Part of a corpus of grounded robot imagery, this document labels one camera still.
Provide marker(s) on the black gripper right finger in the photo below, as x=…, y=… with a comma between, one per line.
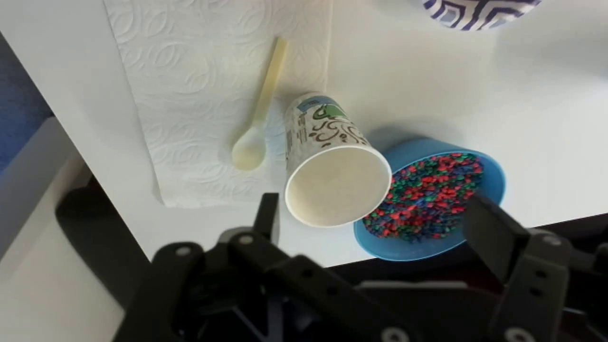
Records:
x=537, y=286

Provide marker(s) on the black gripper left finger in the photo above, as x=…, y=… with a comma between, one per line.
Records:
x=285, y=286

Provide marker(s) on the blue plastic bowl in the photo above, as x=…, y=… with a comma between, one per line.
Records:
x=418, y=153

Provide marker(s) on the cream plastic spoon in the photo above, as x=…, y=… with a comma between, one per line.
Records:
x=249, y=153

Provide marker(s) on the patterned paper coffee cup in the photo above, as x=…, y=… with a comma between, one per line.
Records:
x=334, y=184

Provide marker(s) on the white paper napkin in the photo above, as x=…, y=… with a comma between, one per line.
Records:
x=190, y=96

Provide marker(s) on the blue patterned plate holding beans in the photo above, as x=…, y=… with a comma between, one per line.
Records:
x=480, y=13

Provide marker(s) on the colourful sprinkles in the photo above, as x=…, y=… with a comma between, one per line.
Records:
x=423, y=197

